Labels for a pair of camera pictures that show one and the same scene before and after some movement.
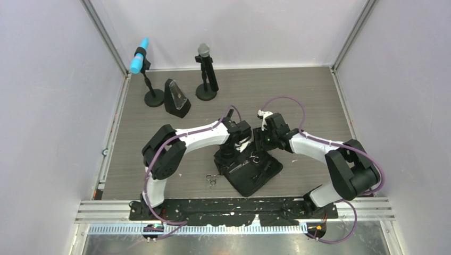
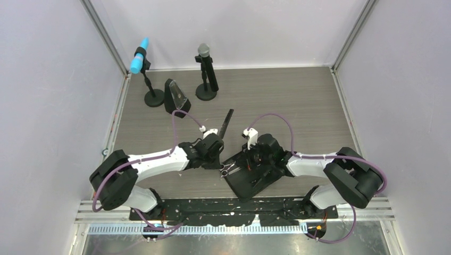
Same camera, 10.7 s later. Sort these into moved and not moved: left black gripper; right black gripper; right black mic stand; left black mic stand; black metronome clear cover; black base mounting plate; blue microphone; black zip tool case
Moved: left black gripper; right black gripper
Not moved: black metronome clear cover; left black mic stand; blue microphone; black base mounting plate; black zip tool case; right black mic stand
